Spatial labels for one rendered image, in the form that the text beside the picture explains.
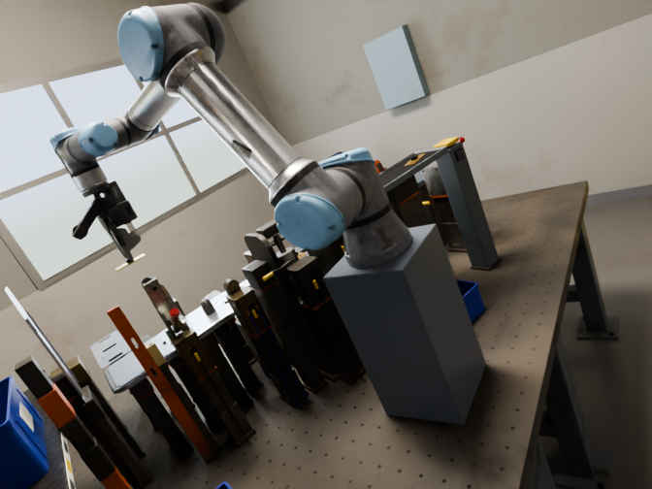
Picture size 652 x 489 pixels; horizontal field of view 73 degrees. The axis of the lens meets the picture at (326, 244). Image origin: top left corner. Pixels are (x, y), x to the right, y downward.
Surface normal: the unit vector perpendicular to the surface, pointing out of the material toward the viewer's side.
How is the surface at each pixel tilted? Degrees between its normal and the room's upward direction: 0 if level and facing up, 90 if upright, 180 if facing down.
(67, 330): 90
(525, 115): 90
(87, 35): 90
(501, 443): 0
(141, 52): 83
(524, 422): 0
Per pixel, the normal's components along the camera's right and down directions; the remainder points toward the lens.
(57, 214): 0.77, -0.13
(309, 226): -0.39, 0.57
